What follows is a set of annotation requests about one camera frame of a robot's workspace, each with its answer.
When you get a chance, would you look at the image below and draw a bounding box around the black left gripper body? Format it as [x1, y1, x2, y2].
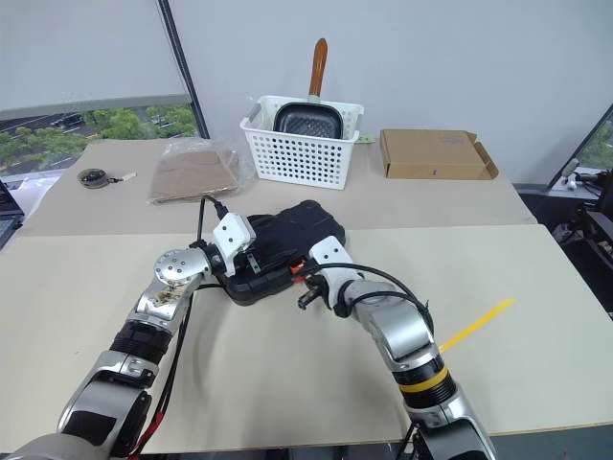
[233, 241, 270, 280]

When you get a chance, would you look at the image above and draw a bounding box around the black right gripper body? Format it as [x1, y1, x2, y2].
[300, 264, 337, 312]

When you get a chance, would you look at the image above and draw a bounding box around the black plastic tool case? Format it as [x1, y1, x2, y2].
[224, 199, 349, 309]

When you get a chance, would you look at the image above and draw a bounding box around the clear bag with cardboard sheets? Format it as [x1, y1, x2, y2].
[145, 135, 256, 208]

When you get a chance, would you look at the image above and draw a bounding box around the white perforated plastic basket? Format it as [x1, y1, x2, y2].
[238, 95, 366, 190]

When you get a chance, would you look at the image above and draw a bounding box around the yellow zip tie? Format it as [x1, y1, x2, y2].
[396, 297, 518, 385]

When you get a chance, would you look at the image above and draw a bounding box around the flat brown cardboard box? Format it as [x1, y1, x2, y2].
[379, 128, 501, 181]

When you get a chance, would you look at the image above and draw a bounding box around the round dark object with tag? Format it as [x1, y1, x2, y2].
[77, 168, 138, 190]

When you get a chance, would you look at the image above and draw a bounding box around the small white device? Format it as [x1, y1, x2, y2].
[558, 157, 581, 189]

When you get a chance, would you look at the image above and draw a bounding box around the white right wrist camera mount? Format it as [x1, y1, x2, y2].
[307, 235, 366, 313]

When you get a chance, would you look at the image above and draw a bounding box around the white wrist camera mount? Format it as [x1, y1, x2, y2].
[307, 235, 366, 313]
[212, 213, 258, 279]

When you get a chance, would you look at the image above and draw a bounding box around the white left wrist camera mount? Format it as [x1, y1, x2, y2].
[212, 213, 258, 279]

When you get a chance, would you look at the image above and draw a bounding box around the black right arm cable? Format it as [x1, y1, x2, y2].
[306, 261, 433, 460]

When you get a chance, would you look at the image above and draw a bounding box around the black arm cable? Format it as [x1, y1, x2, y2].
[137, 195, 229, 457]
[306, 261, 433, 460]

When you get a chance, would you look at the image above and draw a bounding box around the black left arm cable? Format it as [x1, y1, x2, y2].
[137, 195, 229, 457]

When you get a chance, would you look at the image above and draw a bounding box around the square pan with brown handle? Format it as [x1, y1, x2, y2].
[273, 37, 346, 141]

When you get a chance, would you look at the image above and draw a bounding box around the dark window frame post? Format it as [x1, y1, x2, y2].
[156, 0, 211, 141]

